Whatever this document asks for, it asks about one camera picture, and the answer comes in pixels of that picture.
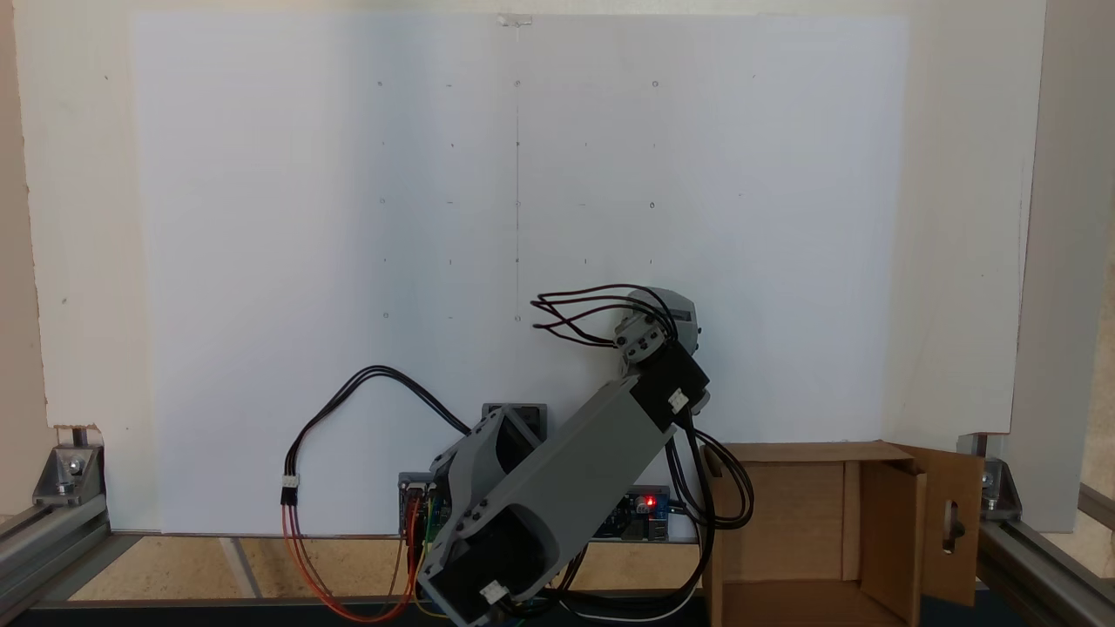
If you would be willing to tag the aluminium frame rail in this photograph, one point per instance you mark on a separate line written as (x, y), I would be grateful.
(43, 540)
(1045, 566)

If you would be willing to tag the white paper sheet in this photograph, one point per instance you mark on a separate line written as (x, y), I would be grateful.
(261, 218)

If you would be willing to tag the blue circuit board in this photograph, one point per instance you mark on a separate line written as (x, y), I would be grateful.
(649, 522)

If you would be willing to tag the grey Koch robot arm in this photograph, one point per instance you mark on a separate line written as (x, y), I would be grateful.
(557, 488)

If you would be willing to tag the open cardboard box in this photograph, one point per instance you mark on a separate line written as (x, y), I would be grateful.
(784, 522)

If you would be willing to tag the aluminium corner bracket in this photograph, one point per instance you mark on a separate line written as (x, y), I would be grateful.
(1002, 496)
(70, 475)

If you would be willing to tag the clear tape strip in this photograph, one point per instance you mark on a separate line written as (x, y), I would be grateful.
(514, 20)

